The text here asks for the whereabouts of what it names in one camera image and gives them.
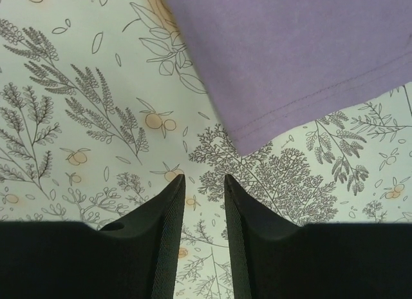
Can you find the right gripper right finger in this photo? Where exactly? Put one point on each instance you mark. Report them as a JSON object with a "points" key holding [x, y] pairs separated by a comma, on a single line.
{"points": [[270, 257]]}

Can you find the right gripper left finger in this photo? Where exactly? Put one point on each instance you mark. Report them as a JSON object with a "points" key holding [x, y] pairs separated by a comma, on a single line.
{"points": [[135, 256]]}

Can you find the purple t shirt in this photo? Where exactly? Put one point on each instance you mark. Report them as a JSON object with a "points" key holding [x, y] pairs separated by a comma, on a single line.
{"points": [[272, 65]]}

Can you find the floral patterned table mat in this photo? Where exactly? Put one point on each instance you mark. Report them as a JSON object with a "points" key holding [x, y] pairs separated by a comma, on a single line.
{"points": [[101, 108]]}

